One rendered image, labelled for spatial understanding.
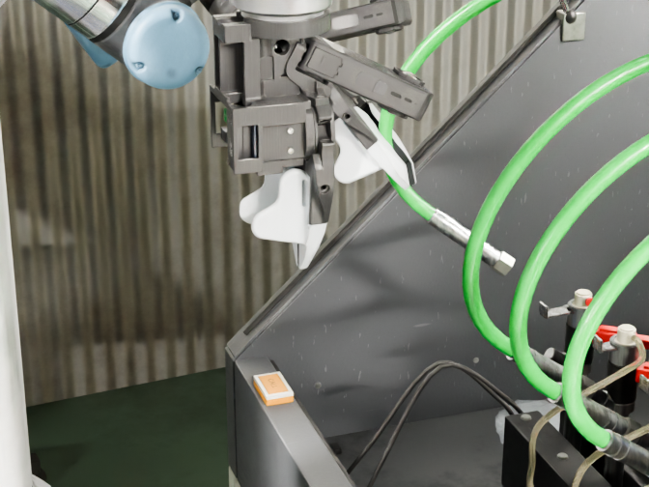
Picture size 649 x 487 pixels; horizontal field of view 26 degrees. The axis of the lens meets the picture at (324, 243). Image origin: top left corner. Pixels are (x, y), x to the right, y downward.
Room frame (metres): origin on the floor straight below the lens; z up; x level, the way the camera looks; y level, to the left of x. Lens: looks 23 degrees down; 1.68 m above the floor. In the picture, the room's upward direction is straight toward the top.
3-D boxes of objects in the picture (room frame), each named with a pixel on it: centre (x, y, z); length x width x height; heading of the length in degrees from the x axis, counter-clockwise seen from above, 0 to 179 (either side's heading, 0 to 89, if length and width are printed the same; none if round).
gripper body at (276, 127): (1.05, 0.04, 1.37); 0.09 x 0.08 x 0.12; 109
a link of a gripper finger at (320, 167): (1.04, 0.01, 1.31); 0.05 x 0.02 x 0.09; 19
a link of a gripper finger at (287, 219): (1.03, 0.03, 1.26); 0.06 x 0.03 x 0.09; 109
